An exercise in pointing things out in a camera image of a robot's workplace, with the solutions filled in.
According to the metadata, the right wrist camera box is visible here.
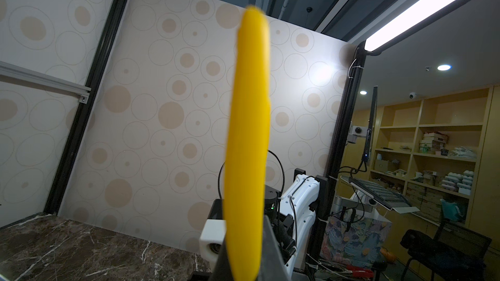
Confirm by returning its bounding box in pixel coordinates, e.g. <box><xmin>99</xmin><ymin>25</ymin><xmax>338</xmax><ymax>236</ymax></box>
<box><xmin>199</xmin><ymin>219</ymin><xmax>226</xmax><ymax>264</ymax></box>

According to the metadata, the diagonal aluminium rail left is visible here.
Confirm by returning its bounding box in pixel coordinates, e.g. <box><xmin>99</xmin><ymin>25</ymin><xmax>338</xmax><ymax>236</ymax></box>
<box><xmin>1</xmin><ymin>61</ymin><xmax>91</xmax><ymax>104</ymax></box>

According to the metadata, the black office chair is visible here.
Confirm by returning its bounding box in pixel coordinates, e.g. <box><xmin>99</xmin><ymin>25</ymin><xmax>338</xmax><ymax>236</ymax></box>
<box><xmin>401</xmin><ymin>219</ymin><xmax>492</xmax><ymax>280</ymax></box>

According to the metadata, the ceiling light strip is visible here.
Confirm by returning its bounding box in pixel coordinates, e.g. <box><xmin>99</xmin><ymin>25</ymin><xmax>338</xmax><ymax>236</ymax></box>
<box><xmin>365</xmin><ymin>0</ymin><xmax>457</xmax><ymax>52</ymax></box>

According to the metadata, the wooden shelving unit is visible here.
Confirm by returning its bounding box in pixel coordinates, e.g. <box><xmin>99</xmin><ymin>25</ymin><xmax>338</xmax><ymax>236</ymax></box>
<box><xmin>359</xmin><ymin>87</ymin><xmax>499</xmax><ymax>247</ymax></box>

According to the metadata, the colourful patterned bag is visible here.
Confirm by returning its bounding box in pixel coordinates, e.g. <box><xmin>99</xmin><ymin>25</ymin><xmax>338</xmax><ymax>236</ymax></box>
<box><xmin>320</xmin><ymin>216</ymin><xmax>392</xmax><ymax>268</ymax></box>

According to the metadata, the tilted keyboard tray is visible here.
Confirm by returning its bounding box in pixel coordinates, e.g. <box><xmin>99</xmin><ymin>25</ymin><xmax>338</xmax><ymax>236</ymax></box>
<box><xmin>341</xmin><ymin>176</ymin><xmax>420</xmax><ymax>214</ymax></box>

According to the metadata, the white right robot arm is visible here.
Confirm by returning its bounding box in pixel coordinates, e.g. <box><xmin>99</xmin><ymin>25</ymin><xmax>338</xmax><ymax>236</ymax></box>
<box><xmin>199</xmin><ymin>6</ymin><xmax>325</xmax><ymax>280</ymax></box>

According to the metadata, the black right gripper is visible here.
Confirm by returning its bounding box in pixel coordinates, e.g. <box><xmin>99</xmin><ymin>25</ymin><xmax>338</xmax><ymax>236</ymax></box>
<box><xmin>210</xmin><ymin>6</ymin><xmax>296</xmax><ymax>280</ymax></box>

